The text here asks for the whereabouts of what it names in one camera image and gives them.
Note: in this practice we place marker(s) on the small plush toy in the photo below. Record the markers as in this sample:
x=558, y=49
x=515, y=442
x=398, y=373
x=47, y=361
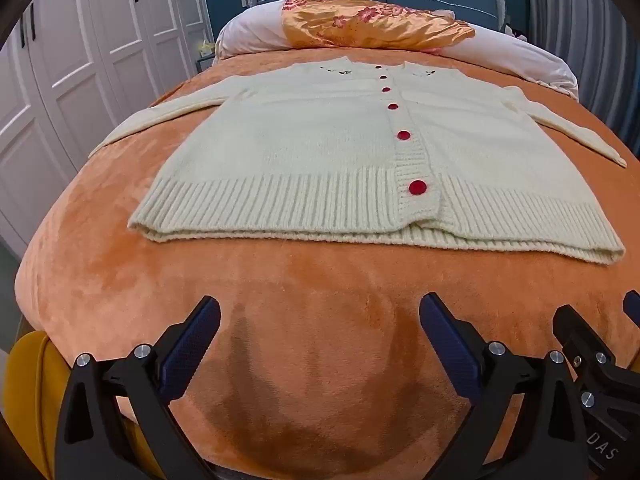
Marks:
x=515, y=32

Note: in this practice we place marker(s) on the orange floral satin pillow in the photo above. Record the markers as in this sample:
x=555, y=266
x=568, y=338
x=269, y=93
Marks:
x=360, y=25

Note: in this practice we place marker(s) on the orange plush blanket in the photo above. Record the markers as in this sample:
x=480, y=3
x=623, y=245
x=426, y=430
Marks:
x=320, y=290

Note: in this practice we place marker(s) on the white pillow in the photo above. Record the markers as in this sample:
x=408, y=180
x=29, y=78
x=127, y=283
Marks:
x=247, y=30

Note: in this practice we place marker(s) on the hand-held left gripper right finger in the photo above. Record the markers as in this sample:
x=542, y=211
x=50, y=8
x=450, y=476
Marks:
x=447, y=340

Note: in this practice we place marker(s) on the grey curtain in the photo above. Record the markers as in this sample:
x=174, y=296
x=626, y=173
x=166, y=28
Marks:
x=585, y=35

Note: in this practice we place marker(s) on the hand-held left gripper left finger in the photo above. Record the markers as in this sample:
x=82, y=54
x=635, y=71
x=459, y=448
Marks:
x=192, y=340

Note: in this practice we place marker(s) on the small nightstand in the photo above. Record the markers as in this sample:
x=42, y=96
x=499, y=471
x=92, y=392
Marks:
x=204, y=62

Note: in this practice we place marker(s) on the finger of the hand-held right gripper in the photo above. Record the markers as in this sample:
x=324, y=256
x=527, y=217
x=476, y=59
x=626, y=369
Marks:
x=633, y=307
x=575, y=330

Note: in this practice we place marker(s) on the yellow stool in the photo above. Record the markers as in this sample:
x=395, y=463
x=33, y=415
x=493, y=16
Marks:
x=30, y=400

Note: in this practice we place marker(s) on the white panelled wardrobe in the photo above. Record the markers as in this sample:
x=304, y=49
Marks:
x=75, y=85

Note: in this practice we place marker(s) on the cream knit cardigan red buttons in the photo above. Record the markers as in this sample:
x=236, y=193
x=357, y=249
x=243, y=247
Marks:
x=320, y=160

